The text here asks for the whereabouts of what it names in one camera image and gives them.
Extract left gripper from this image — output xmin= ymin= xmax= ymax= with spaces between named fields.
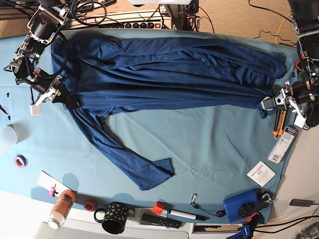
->
xmin=260 ymin=81 xmax=296 ymax=111

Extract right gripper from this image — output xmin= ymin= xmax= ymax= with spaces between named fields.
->
xmin=51 ymin=81 xmax=80 ymax=110

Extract dark blue t-shirt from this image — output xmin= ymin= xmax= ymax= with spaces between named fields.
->
xmin=51 ymin=35 xmax=287 ymax=191

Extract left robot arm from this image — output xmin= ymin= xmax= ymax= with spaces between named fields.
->
xmin=260 ymin=0 xmax=319 ymax=110

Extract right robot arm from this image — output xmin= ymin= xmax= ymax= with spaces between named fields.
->
xmin=4 ymin=0 xmax=80 ymax=110

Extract orange black utility knife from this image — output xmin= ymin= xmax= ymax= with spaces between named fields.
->
xmin=273 ymin=109 xmax=287 ymax=139

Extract black computer mouse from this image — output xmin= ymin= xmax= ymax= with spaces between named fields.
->
xmin=306 ymin=103 xmax=319 ymax=128

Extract orange black clamp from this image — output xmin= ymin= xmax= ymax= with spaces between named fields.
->
xmin=295 ymin=60 xmax=303 ymax=72

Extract clear blister pack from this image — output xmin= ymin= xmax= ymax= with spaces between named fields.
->
xmin=267 ymin=123 xmax=298 ymax=164

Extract translucent plastic cup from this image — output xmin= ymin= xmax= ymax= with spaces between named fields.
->
xmin=0 ymin=125 xmax=17 ymax=154

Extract purple tape roll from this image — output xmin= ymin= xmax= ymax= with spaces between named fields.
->
xmin=14 ymin=155 xmax=27 ymax=168

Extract white paper card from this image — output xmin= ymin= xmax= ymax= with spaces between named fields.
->
xmin=247 ymin=161 xmax=276 ymax=187

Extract white paper sheet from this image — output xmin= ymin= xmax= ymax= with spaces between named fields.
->
xmin=37 ymin=171 xmax=71 ymax=194

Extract light blue table cloth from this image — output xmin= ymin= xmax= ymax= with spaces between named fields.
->
xmin=0 ymin=29 xmax=306 ymax=225

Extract white power strip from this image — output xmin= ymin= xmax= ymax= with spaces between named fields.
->
xmin=98 ymin=9 xmax=173 ymax=29

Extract pink small toy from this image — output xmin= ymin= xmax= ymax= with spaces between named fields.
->
xmin=48 ymin=185 xmax=59 ymax=197

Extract metal carabiner keyring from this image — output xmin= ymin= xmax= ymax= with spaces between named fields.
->
xmin=261 ymin=192 xmax=276 ymax=204

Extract black adapter block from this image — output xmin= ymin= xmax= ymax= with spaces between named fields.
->
xmin=290 ymin=199 xmax=313 ymax=207

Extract red tape roll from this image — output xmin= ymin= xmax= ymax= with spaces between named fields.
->
xmin=83 ymin=200 xmax=97 ymax=212

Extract orange supplement bottle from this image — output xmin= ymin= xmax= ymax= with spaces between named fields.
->
xmin=48 ymin=190 xmax=75 ymax=230

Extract blue box with knob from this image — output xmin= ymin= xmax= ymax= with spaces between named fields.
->
xmin=223 ymin=189 xmax=261 ymax=223

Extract black mug gold dots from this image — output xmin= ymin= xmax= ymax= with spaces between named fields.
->
xmin=94 ymin=202 xmax=129 ymax=235

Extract blue orange bottom clamp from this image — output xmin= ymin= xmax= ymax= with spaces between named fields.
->
xmin=229 ymin=212 xmax=264 ymax=239

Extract orange red cube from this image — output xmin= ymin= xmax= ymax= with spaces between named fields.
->
xmin=153 ymin=202 xmax=164 ymax=215

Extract black remote control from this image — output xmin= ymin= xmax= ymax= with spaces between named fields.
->
xmin=141 ymin=214 xmax=182 ymax=229

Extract white marker pen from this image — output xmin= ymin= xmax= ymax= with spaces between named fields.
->
xmin=167 ymin=210 xmax=207 ymax=221

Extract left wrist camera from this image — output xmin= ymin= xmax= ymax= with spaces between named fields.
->
xmin=294 ymin=115 xmax=306 ymax=128

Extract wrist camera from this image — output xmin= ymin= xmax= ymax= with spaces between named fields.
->
xmin=294 ymin=115 xmax=306 ymax=128
xmin=29 ymin=104 xmax=41 ymax=116

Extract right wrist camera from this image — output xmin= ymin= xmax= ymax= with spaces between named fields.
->
xmin=29 ymin=104 xmax=41 ymax=116

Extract yellow cable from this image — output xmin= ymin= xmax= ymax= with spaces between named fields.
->
xmin=275 ymin=12 xmax=294 ymax=44

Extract black lanyard with clip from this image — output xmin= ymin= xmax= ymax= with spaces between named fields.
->
xmin=188 ymin=193 xmax=226 ymax=219

